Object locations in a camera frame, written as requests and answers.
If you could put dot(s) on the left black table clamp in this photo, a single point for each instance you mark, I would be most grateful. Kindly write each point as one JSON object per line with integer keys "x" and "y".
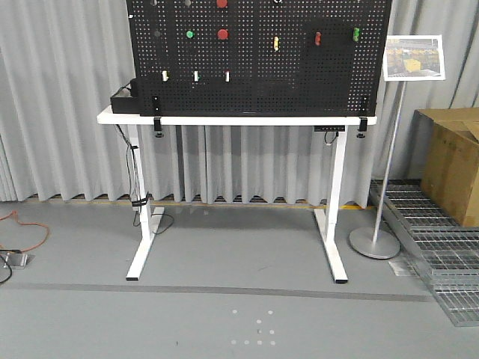
{"x": 157, "y": 125}

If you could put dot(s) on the white standing desk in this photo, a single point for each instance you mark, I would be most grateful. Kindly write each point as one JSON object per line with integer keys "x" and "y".
{"x": 326, "y": 219}

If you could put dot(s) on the lower red push button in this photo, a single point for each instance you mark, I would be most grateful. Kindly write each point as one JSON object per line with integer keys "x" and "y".
{"x": 222, "y": 34}

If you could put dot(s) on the metal floor grating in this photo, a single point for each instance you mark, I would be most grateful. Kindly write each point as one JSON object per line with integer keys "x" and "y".
{"x": 442, "y": 253}

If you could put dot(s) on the brown cardboard box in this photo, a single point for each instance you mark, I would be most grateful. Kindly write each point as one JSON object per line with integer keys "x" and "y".
{"x": 450, "y": 176}

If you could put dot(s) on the black perforated pegboard panel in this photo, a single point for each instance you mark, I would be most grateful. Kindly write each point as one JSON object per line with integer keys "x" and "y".
{"x": 301, "y": 79}

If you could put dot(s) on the grey foot pedal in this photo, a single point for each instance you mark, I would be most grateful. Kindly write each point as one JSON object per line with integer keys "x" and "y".
{"x": 15, "y": 260}

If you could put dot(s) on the right black table clamp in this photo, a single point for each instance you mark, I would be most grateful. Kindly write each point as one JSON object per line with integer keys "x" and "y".
{"x": 363, "y": 118}

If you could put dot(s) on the green toggle switch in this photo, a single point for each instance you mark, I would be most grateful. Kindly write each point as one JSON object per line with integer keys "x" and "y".
{"x": 356, "y": 34}

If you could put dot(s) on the black table clamp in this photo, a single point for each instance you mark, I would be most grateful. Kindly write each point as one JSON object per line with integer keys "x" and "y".
{"x": 157, "y": 125}
{"x": 363, "y": 118}

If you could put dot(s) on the grey curtain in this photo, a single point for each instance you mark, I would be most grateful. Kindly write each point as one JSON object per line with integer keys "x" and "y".
{"x": 62, "y": 60}

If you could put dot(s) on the upper red push button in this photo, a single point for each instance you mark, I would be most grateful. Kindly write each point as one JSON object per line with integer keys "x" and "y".
{"x": 222, "y": 3}

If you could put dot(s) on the red toggle switch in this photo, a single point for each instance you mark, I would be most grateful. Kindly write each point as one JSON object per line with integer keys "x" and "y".
{"x": 318, "y": 38}

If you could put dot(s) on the red push button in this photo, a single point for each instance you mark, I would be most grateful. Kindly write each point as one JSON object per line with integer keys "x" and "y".
{"x": 222, "y": 34}
{"x": 222, "y": 3}

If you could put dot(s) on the yellow toggle switch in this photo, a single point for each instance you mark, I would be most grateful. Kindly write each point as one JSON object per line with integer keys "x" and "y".
{"x": 276, "y": 43}

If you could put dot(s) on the desk height control panel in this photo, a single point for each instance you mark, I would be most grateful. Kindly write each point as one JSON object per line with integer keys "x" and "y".
{"x": 334, "y": 128}

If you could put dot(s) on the metal sign stand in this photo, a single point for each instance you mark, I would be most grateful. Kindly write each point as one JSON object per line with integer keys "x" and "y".
{"x": 373, "y": 242}

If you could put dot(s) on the black electronics box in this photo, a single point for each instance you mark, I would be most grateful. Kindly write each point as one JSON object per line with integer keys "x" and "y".
{"x": 125, "y": 99}

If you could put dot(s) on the framed photo sign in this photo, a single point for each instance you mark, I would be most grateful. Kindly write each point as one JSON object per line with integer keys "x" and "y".
{"x": 414, "y": 58}

